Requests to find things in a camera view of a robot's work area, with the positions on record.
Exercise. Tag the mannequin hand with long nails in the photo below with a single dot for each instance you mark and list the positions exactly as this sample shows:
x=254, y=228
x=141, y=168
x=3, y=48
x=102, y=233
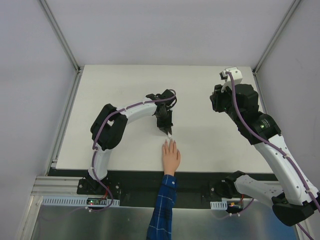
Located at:
x=171, y=157

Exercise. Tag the left aluminium frame post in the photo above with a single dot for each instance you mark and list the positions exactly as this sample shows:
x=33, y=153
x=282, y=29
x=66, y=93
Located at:
x=59, y=34

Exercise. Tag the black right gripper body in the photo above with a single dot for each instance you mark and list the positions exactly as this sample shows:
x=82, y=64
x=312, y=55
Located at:
x=216, y=100

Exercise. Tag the blue plaid sleeve forearm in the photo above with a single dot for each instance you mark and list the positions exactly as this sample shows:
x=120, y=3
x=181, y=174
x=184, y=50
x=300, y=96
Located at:
x=162, y=207

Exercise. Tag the aluminium frame post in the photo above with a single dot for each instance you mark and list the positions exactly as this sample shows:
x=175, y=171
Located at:
x=59, y=34
x=293, y=7

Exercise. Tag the white slotted cable duct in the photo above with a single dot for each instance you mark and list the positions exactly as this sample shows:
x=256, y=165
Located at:
x=219, y=205
x=72, y=201

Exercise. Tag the shiny metal front plate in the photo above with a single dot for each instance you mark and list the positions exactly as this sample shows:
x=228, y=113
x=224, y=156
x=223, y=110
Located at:
x=257, y=222

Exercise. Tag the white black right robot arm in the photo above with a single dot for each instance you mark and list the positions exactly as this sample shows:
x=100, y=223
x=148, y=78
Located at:
x=296, y=198

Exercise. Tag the right white slotted cable duct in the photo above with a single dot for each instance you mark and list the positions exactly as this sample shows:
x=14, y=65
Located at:
x=219, y=205

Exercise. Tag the left white slotted cable duct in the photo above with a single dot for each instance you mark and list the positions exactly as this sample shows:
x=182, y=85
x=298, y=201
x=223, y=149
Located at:
x=72, y=201

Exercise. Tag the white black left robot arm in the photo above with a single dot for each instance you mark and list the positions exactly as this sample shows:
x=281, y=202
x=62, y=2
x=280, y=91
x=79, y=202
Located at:
x=109, y=127

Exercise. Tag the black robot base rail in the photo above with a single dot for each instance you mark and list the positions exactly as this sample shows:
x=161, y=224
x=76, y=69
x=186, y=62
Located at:
x=184, y=190

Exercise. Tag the right aluminium frame post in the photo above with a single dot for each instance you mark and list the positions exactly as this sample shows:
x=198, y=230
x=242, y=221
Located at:
x=293, y=7

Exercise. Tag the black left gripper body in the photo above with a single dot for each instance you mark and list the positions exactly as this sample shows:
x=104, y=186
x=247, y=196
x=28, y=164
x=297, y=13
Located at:
x=164, y=123

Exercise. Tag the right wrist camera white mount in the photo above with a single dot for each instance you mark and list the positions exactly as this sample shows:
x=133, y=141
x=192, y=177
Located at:
x=230, y=75

